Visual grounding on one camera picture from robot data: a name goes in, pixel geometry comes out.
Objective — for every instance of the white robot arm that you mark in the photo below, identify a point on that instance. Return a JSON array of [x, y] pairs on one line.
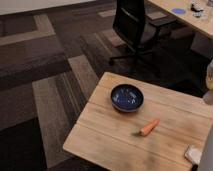
[[206, 163]]

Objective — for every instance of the dark blue ceramic bowl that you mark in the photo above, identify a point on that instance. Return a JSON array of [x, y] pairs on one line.
[[126, 98]]

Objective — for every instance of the orange carrot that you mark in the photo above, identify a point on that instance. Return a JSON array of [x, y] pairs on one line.
[[147, 128]]

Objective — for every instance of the black office chair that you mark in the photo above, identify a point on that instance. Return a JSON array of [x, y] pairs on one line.
[[138, 32]]

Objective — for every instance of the blue round disc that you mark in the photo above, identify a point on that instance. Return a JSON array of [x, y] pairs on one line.
[[179, 11]]

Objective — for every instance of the wooden desk in background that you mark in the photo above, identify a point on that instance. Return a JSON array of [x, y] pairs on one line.
[[204, 24]]

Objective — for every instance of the small objects on desk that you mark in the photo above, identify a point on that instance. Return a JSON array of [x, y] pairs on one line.
[[196, 9]]

